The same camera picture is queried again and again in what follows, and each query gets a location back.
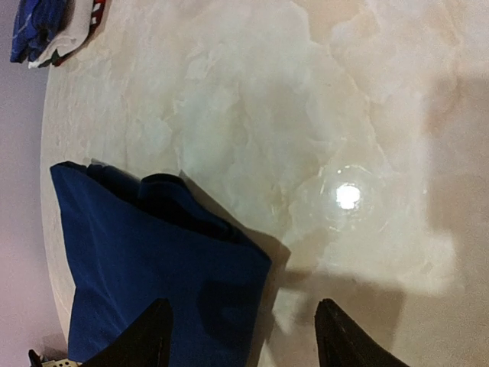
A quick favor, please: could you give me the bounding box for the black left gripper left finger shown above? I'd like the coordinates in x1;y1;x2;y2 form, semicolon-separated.
82;298;173;367

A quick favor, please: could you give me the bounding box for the blue plaid flannel shirt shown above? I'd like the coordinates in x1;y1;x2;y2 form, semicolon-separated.
10;0;73;63

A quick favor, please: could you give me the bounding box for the solid blue garment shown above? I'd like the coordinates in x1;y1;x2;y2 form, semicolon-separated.
50;161;271;366

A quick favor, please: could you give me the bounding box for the folded white cartoon t-shirt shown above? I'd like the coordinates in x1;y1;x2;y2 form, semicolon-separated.
28;0;94;69

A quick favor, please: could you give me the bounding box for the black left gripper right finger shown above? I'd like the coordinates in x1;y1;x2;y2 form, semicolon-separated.
314;298;407;367

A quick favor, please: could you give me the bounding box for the folded red white shirt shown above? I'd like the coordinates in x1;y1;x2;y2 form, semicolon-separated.
48;1;112;67

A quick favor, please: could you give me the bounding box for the cream perforated laundry basket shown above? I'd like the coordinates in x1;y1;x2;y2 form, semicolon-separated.
28;349;82;367

